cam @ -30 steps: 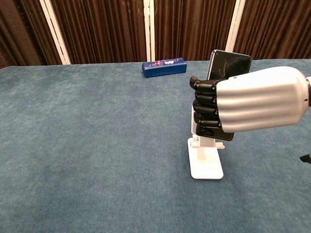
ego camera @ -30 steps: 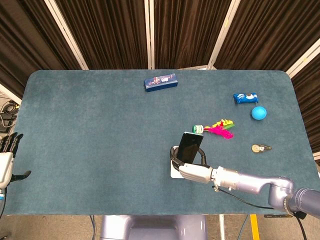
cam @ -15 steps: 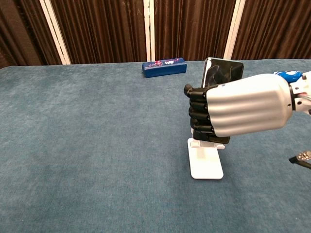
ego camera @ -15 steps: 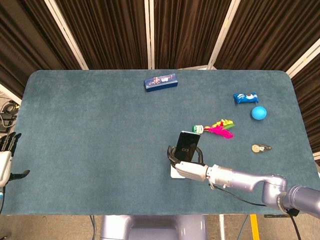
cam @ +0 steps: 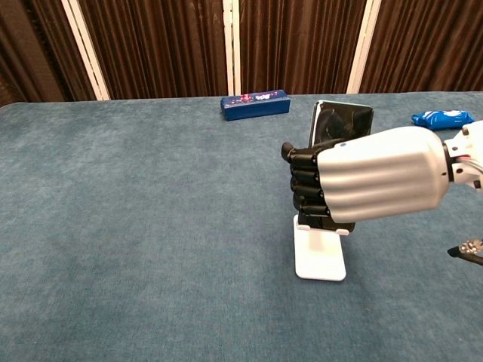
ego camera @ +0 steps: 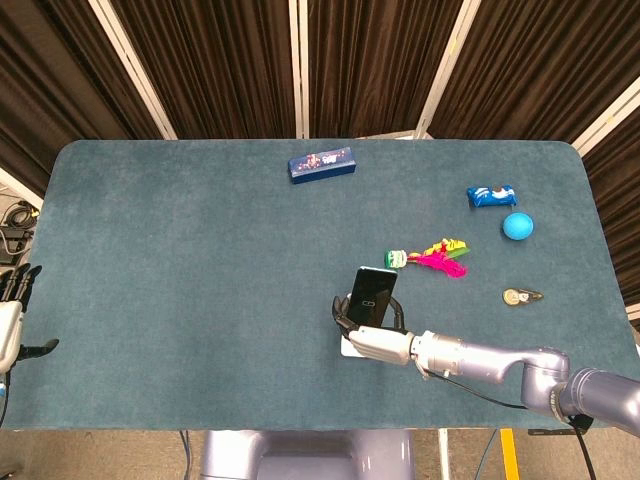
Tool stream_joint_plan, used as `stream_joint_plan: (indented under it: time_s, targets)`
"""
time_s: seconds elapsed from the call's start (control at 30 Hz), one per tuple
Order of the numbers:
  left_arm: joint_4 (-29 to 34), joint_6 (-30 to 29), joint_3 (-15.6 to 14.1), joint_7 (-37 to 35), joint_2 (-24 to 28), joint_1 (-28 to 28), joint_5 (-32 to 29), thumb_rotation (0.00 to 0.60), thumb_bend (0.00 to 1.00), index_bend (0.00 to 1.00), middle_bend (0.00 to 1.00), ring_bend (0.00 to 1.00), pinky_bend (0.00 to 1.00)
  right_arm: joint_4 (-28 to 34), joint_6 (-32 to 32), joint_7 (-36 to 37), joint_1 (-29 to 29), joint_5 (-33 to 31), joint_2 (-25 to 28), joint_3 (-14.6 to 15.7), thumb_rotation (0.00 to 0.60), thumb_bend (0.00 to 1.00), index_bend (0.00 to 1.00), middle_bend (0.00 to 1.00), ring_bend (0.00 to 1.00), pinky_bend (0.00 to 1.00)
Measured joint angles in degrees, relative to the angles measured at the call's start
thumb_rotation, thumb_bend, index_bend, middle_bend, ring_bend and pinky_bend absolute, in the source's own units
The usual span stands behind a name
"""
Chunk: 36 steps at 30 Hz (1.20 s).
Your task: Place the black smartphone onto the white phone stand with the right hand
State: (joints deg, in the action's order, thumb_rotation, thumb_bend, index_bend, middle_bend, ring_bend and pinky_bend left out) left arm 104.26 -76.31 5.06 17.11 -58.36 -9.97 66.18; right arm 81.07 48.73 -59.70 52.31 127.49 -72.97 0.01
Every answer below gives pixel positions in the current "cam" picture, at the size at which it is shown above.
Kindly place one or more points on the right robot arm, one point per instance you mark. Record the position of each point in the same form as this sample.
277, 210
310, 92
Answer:
466, 158

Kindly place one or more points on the white vertical frame bar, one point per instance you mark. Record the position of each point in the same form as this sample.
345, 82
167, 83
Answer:
86, 49
232, 47
363, 47

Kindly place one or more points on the blue snack packet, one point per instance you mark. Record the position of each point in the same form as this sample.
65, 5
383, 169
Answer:
441, 118

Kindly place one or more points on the white phone stand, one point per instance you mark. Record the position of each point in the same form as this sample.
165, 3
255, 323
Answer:
320, 256

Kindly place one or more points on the brown pleated curtain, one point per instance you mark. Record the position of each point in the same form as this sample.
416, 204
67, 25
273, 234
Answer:
166, 45

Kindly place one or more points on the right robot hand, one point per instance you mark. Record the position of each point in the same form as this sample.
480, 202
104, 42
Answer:
377, 173

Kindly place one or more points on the dark blue rectangular box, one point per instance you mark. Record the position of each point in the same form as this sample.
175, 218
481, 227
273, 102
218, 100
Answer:
256, 105

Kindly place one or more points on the black smartphone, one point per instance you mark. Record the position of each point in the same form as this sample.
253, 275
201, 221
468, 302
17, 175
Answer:
341, 122

